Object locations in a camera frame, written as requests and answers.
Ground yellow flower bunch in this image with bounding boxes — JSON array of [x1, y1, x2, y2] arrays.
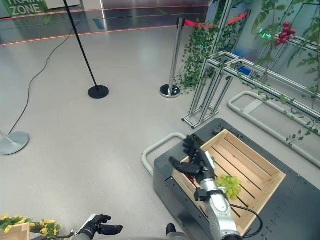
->
[[0, 213, 62, 240]]

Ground red barrier rope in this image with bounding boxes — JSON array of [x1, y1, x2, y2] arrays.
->
[[183, 9, 252, 29]]

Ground dark grey mobile cart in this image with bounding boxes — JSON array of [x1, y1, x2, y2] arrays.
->
[[152, 117, 320, 240]]

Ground aluminium profile frame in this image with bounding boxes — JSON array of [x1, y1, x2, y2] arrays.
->
[[181, 0, 320, 130]]

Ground grey robot body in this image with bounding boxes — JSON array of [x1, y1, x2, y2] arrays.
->
[[165, 231, 192, 240]]

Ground green grape bunch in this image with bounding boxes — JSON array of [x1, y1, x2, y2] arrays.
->
[[216, 174, 243, 200]]

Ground dark robot foot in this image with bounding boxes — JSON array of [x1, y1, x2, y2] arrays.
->
[[165, 223, 177, 237]]

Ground red tomato cluster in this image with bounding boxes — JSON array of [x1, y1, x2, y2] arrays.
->
[[274, 21, 297, 47]]

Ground blue box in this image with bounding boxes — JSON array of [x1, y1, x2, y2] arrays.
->
[[237, 65, 253, 76]]

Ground black pole floor stand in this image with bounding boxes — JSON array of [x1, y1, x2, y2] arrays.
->
[[63, 0, 110, 100]]

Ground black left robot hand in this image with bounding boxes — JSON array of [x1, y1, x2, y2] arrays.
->
[[83, 213, 124, 235]]

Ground green hanging vine plant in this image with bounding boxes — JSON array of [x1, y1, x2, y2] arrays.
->
[[173, 0, 320, 148]]

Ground grey tube bumper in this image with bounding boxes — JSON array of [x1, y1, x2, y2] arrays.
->
[[141, 132, 186, 178], [227, 90, 320, 168]]

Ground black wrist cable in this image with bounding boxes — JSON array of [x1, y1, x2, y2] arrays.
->
[[229, 202, 264, 238]]

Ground wooden slatted crate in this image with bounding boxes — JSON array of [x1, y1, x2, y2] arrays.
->
[[172, 128, 287, 237]]

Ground grey round stand base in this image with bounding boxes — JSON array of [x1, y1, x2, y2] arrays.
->
[[0, 129, 30, 156]]

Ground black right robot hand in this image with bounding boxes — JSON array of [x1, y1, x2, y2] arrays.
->
[[169, 134, 216, 182]]

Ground chrome stanchion post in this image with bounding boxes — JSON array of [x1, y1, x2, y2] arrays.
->
[[159, 17, 186, 99]]

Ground green training zone sign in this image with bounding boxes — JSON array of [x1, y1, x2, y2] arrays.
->
[[4, 0, 50, 18]]

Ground black floor cable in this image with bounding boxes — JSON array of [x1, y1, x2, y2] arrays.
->
[[7, 17, 81, 135]]

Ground light wooden crate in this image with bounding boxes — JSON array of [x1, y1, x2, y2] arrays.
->
[[0, 222, 31, 240]]

